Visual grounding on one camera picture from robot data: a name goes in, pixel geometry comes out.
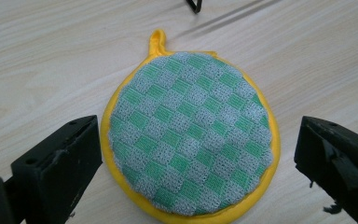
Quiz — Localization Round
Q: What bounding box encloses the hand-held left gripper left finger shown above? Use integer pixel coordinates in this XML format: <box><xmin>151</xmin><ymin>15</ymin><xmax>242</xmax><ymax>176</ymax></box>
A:
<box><xmin>10</xmin><ymin>114</ymin><xmax>103</xmax><ymax>224</ymax></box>

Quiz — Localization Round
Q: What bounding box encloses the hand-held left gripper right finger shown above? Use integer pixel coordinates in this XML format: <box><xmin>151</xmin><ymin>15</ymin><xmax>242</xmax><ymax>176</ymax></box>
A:
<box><xmin>294</xmin><ymin>116</ymin><xmax>358</xmax><ymax>224</ymax></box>

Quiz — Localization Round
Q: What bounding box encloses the round yellow checkered scrubbing pad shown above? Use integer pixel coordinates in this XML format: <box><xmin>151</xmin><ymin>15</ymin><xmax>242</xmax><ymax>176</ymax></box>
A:
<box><xmin>100</xmin><ymin>29</ymin><xmax>282</xmax><ymax>224</ymax></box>

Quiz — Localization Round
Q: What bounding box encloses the black metal stand foot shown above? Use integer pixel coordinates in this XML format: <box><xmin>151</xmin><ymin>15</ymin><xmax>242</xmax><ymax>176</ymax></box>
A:
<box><xmin>185</xmin><ymin>0</ymin><xmax>203</xmax><ymax>14</ymax></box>

